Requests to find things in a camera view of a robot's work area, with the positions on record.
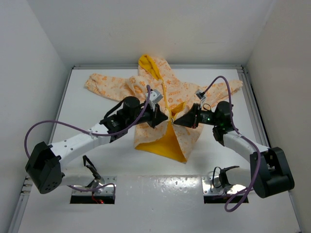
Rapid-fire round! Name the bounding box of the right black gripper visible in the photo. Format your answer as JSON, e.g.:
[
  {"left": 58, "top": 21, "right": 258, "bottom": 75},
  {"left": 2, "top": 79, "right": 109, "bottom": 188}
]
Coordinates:
[{"left": 174, "top": 103, "right": 220, "bottom": 129}]

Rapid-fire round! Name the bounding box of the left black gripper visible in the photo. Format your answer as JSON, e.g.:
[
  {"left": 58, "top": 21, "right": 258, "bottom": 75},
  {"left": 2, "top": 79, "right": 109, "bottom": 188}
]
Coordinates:
[{"left": 126, "top": 101, "right": 168, "bottom": 128}]

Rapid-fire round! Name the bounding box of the orange patterned hooded jacket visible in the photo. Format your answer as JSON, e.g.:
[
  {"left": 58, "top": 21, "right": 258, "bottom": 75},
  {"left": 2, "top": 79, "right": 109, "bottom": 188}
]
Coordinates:
[{"left": 85, "top": 54, "right": 242, "bottom": 163}]

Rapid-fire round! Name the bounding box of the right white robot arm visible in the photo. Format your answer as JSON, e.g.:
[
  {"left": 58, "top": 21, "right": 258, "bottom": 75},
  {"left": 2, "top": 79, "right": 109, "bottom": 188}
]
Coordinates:
[{"left": 174, "top": 101, "right": 294, "bottom": 198}]

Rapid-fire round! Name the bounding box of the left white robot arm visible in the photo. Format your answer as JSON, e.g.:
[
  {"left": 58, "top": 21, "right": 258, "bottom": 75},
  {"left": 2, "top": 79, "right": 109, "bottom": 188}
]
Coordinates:
[{"left": 25, "top": 91, "right": 168, "bottom": 194}]

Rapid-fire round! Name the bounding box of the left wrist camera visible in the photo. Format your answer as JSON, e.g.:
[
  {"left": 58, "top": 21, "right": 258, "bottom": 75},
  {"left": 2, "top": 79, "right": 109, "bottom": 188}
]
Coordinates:
[{"left": 149, "top": 90, "right": 163, "bottom": 104}]

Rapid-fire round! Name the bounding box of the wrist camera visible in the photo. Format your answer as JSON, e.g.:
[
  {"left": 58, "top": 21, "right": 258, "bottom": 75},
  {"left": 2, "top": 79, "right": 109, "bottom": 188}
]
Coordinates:
[
  {"left": 149, "top": 90, "right": 163, "bottom": 104},
  {"left": 195, "top": 89, "right": 206, "bottom": 102}
]

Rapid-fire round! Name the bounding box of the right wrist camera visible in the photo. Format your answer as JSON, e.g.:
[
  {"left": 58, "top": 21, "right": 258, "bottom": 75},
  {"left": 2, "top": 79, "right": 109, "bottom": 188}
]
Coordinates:
[{"left": 195, "top": 89, "right": 206, "bottom": 102}]

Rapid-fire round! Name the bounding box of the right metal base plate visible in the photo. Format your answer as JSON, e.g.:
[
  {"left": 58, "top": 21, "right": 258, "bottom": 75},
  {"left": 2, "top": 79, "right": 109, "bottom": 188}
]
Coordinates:
[{"left": 201, "top": 175, "right": 245, "bottom": 197}]

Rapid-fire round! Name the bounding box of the metal base plate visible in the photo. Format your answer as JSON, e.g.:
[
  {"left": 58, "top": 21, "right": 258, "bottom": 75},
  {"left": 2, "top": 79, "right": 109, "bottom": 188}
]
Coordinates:
[
  {"left": 201, "top": 175, "right": 245, "bottom": 197},
  {"left": 72, "top": 176, "right": 117, "bottom": 197}
]

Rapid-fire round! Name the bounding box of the aluminium table frame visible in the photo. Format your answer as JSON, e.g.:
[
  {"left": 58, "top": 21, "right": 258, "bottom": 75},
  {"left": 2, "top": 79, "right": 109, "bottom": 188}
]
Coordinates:
[{"left": 9, "top": 65, "right": 301, "bottom": 233}]

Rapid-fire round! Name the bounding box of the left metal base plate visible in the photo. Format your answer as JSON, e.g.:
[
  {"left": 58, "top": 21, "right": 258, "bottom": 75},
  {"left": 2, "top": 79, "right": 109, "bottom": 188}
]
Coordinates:
[{"left": 72, "top": 176, "right": 117, "bottom": 197}]

